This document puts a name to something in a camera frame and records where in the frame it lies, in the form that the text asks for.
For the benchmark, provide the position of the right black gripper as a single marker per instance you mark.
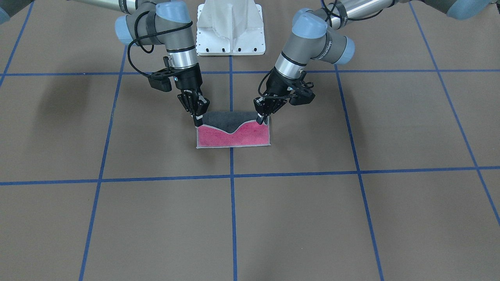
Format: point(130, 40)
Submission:
point(190, 80)

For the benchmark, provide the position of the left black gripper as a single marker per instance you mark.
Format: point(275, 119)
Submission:
point(276, 83)

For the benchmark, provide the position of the pink and grey towel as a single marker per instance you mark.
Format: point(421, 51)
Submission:
point(232, 129)

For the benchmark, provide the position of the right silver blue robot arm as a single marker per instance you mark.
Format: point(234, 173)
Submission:
point(163, 23)

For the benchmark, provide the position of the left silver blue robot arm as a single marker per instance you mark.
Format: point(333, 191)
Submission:
point(314, 35)

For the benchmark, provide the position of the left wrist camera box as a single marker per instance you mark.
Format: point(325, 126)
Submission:
point(302, 97)

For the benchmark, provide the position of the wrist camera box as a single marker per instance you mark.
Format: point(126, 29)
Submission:
point(160, 79)
point(302, 97)

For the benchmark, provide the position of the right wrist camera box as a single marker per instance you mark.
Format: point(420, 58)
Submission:
point(160, 79)

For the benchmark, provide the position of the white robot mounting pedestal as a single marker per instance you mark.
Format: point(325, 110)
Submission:
point(230, 27)

